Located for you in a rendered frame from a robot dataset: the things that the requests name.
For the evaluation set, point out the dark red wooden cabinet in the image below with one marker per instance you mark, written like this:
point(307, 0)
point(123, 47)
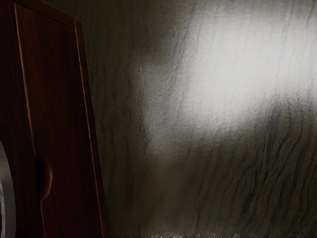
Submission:
point(57, 119)

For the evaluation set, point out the grey round plate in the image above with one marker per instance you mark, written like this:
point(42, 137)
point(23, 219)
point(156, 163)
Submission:
point(5, 193)

